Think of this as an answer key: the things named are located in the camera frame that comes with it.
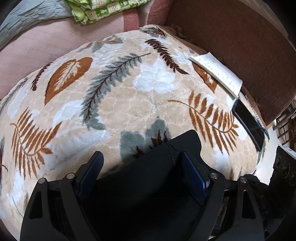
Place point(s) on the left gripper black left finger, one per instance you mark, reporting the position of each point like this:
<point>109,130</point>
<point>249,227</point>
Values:
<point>53,211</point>

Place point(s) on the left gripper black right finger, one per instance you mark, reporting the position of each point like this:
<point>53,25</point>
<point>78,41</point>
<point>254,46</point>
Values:
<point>229,208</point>

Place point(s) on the black pants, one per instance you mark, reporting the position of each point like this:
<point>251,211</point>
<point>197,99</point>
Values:
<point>149,199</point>

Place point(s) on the black smartphone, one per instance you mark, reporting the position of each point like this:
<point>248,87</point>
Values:
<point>250,124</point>

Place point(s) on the leaf-patterned beige fleece blanket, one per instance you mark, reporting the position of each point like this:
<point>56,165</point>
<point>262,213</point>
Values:
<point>123,96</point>

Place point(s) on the white open notebook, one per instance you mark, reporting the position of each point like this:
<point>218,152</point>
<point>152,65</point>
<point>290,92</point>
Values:
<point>228,79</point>

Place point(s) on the pink bed sheet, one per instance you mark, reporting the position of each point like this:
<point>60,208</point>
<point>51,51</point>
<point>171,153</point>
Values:
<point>48,40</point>

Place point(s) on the brown headboard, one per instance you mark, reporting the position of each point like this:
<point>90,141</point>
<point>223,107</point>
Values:
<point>247,43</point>

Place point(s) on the grey quilted pillow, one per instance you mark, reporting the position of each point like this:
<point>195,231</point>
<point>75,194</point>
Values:
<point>28,13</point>

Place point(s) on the green patterned folded blanket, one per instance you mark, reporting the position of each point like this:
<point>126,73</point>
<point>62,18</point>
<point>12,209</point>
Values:
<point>87,12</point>

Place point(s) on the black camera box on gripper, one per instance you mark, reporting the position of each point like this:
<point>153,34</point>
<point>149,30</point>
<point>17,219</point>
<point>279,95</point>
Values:
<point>283,177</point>

